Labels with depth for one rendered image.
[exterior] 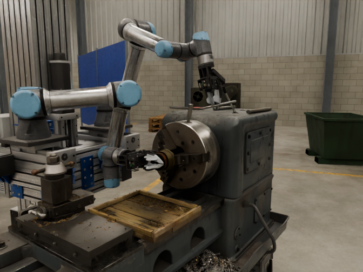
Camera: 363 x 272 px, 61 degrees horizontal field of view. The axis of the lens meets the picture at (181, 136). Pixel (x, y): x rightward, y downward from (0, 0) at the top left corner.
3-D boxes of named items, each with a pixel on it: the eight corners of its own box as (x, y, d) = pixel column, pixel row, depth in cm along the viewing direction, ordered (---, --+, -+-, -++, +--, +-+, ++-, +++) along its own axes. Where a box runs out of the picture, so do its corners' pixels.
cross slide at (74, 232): (54, 210, 119) (53, 198, 118) (134, 242, 94) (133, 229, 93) (9, 225, 105) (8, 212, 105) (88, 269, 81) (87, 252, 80)
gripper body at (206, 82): (199, 92, 143) (194, 67, 142) (208, 92, 149) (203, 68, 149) (213, 88, 138) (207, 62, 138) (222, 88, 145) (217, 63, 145)
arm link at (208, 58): (202, 59, 149) (216, 54, 144) (203, 68, 149) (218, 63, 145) (193, 58, 143) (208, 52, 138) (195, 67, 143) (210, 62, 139)
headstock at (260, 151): (211, 161, 220) (212, 107, 213) (277, 172, 192) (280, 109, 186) (157, 182, 172) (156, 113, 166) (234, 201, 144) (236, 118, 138)
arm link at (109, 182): (118, 181, 154) (118, 160, 152) (121, 188, 144) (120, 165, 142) (102, 182, 152) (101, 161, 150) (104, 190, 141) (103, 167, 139)
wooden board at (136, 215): (139, 196, 150) (139, 189, 149) (201, 215, 129) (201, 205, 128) (87, 217, 126) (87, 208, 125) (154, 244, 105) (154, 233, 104)
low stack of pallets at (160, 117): (162, 127, 1056) (162, 114, 1049) (186, 128, 1031) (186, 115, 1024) (147, 132, 939) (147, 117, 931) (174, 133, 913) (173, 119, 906)
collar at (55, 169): (58, 168, 106) (57, 159, 105) (72, 171, 101) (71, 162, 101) (35, 172, 99) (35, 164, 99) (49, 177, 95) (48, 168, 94)
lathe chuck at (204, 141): (159, 171, 161) (167, 113, 153) (210, 194, 144) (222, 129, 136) (148, 175, 154) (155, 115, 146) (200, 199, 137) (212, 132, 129)
